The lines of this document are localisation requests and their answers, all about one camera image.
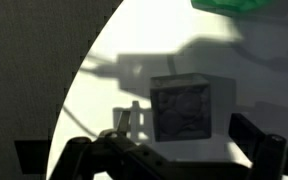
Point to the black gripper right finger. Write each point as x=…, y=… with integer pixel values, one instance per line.
x=267, y=152

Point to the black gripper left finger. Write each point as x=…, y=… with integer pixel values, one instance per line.
x=112, y=152

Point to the grey block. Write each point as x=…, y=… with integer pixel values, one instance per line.
x=191, y=106

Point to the green block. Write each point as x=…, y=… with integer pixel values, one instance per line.
x=273, y=8

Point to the white round table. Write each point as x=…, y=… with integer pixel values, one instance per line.
x=152, y=38

